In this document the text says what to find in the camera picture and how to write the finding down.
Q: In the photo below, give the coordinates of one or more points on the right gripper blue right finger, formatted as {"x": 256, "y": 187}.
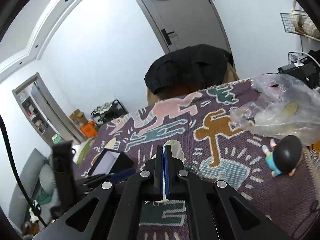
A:
{"x": 168, "y": 170}

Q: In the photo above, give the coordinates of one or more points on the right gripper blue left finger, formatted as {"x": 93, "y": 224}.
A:
{"x": 158, "y": 173}

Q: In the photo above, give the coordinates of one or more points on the grey bedroom door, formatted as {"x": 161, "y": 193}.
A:
{"x": 193, "y": 21}

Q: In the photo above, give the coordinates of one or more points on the grey sofa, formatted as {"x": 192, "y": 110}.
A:
{"x": 38, "y": 182}

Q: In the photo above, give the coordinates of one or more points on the green floor mat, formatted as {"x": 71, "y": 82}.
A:
{"x": 83, "y": 150}

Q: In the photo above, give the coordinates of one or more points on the black open gift box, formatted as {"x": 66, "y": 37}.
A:
{"x": 110, "y": 161}

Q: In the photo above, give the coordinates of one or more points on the patterned purple woven blanket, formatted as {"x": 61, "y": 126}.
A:
{"x": 214, "y": 149}

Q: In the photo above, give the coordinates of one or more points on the orange paper bag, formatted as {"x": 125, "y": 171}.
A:
{"x": 89, "y": 129}

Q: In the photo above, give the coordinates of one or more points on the brown cardboard box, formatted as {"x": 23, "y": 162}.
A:
{"x": 78, "y": 118}

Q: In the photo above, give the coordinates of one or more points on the black shoe rack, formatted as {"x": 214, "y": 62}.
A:
{"x": 107, "y": 112}

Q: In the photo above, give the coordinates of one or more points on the black clothing pile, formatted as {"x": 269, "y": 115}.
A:
{"x": 201, "y": 65}

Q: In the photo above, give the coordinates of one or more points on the black-haired boy figurine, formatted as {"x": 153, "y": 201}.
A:
{"x": 283, "y": 157}

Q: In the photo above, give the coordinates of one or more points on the clear plastic bag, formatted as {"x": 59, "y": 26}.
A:
{"x": 285, "y": 106}

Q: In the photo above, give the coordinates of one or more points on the white handbag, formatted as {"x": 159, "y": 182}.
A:
{"x": 303, "y": 23}

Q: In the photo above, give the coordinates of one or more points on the black door handle lock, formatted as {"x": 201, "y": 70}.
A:
{"x": 166, "y": 36}

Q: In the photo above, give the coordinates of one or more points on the black wire wall basket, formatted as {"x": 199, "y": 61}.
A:
{"x": 289, "y": 28}

